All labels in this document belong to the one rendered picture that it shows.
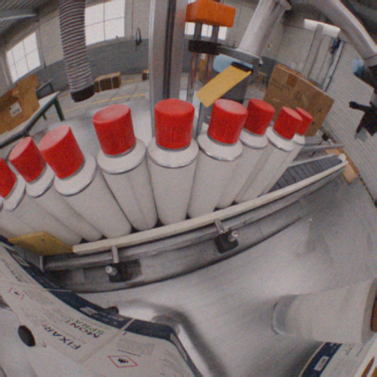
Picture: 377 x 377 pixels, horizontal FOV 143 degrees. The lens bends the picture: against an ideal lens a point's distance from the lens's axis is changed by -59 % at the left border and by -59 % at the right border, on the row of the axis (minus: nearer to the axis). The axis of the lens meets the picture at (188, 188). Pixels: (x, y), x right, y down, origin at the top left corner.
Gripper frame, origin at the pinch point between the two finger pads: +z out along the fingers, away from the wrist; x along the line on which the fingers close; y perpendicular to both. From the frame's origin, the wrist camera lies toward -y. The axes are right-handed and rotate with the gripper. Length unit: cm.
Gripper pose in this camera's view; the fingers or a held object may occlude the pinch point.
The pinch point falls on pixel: (354, 136)
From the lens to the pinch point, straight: 84.0
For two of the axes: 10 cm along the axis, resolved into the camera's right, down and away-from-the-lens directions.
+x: 9.2, -4.0, -0.4
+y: 3.3, 8.0, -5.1
